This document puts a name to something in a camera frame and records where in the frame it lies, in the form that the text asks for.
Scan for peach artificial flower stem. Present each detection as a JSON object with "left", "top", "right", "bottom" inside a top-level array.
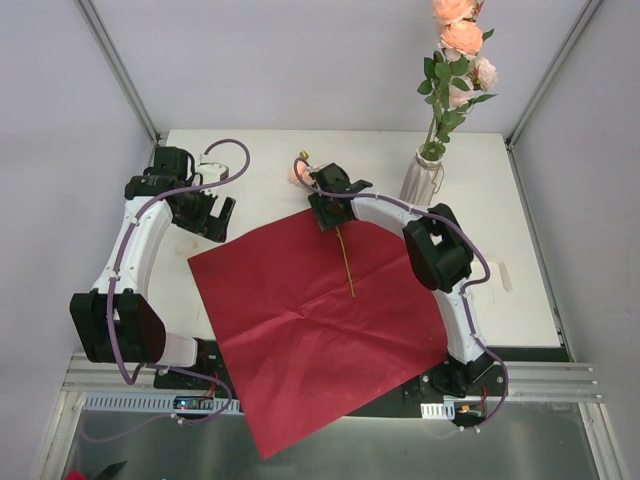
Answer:
[{"left": 429, "top": 0, "right": 496, "bottom": 156}]

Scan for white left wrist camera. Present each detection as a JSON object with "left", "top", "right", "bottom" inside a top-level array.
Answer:
[{"left": 195, "top": 154, "right": 229, "bottom": 185}]

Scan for cream ribbon piece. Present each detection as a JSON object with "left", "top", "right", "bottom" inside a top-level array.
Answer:
[{"left": 487, "top": 258, "right": 513, "bottom": 292}]

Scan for dark red wrapping paper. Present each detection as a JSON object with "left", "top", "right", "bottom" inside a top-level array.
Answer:
[{"left": 189, "top": 211, "right": 447, "bottom": 458}]

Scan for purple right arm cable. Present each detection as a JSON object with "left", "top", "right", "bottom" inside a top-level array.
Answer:
[{"left": 293, "top": 157, "right": 511, "bottom": 440}]

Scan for white ribbed ceramic vase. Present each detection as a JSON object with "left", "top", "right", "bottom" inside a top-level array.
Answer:
[{"left": 399, "top": 149, "right": 445, "bottom": 207}]

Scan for pink artificial flower stem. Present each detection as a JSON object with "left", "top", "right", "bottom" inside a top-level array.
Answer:
[{"left": 417, "top": 48, "right": 498, "bottom": 161}]

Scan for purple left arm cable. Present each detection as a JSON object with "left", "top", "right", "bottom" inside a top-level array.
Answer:
[{"left": 79, "top": 138, "right": 251, "bottom": 444}]

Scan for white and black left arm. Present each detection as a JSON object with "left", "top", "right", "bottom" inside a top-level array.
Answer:
[{"left": 70, "top": 147, "right": 235, "bottom": 389}]

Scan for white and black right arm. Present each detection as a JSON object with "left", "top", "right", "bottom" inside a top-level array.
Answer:
[{"left": 189, "top": 159, "right": 494, "bottom": 401}]

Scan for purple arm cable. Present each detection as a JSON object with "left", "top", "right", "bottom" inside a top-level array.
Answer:
[
  {"left": 293, "top": 157, "right": 511, "bottom": 440},
  {"left": 79, "top": 138, "right": 251, "bottom": 444}
]

